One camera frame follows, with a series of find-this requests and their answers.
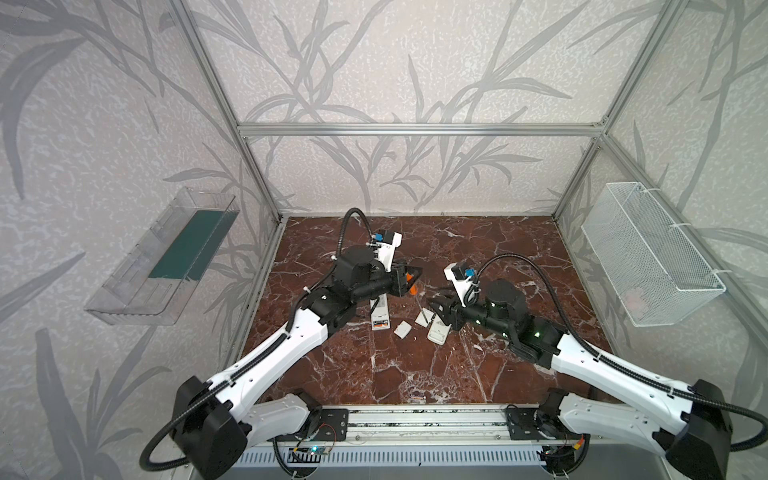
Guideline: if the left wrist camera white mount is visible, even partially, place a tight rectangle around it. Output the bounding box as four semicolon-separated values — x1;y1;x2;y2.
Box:
369;230;402;272

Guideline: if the white remote being unloaded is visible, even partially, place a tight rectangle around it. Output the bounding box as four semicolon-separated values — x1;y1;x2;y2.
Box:
427;318;451;345

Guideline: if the white battery cover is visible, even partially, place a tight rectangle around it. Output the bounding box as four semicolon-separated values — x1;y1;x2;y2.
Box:
415;308;436;328
394;321;412;339

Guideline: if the aluminium frame post left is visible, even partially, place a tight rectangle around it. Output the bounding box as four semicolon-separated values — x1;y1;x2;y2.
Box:
169;0;282;223

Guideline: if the white wire mesh basket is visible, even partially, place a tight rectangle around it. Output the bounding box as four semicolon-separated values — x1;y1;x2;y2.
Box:
582;182;727;327

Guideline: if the aluminium horizontal frame bar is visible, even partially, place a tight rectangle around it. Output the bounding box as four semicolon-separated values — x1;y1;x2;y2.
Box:
237;123;603;138

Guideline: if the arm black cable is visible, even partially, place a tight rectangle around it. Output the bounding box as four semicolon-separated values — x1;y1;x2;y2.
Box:
139;207;376;473
473;253;768;452

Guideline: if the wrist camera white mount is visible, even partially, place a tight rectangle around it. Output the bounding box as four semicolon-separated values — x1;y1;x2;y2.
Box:
369;230;402;272
444;260;479;307

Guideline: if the aluminium frame post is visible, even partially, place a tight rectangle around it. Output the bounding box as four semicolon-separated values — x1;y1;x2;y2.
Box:
552;0;688;222
169;0;282;223

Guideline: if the white remote with display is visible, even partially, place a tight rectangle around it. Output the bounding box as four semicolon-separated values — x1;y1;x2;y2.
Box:
370;294;390;331

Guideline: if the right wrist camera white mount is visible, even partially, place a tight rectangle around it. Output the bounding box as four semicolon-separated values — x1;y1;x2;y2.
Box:
444;260;479;307

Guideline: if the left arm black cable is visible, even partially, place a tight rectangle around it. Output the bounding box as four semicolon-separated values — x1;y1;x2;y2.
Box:
139;207;376;473

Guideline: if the clear plastic wall tray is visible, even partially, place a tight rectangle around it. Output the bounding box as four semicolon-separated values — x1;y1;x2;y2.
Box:
84;187;240;326

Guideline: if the aluminium frame post right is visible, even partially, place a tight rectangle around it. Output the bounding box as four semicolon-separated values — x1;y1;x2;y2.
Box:
552;0;688;222

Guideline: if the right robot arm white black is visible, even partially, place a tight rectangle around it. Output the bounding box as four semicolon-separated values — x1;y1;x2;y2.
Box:
429;294;733;479

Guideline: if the orange handled screwdriver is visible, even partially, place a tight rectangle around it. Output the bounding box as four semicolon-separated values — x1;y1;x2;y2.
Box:
405;273;421;296

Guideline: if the small circuit board with wires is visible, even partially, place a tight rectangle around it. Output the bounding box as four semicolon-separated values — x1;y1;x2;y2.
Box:
290;443;335;463

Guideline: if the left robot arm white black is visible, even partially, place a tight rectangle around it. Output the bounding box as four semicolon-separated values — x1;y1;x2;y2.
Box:
140;260;422;479

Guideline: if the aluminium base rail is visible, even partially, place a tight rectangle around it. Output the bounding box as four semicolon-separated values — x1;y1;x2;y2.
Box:
227;403;679;448

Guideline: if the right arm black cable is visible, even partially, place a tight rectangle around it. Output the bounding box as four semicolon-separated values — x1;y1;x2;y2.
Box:
473;253;768;452

